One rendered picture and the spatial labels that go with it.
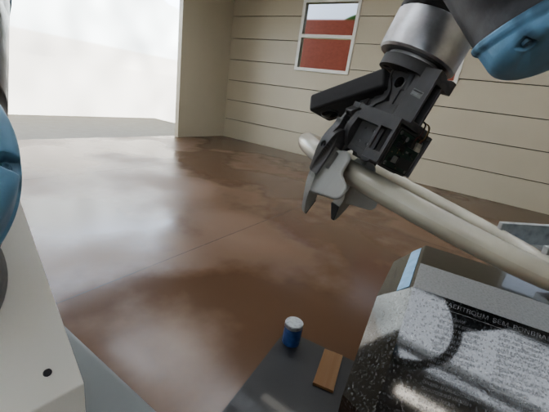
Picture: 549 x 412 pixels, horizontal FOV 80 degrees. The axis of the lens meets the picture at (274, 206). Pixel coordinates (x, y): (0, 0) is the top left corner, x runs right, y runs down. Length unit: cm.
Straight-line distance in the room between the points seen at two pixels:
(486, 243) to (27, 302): 51
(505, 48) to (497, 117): 677
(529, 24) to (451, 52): 17
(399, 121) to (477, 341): 70
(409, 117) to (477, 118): 665
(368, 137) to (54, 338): 43
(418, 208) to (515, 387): 66
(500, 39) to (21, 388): 52
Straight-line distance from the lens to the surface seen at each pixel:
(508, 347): 100
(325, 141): 41
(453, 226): 40
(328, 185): 40
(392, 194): 39
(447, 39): 41
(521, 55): 26
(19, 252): 50
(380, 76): 43
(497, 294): 112
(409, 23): 41
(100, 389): 60
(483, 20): 27
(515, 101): 704
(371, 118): 40
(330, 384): 179
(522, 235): 84
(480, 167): 706
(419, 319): 96
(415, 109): 39
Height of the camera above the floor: 128
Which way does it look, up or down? 19 degrees down
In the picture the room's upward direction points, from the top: 8 degrees clockwise
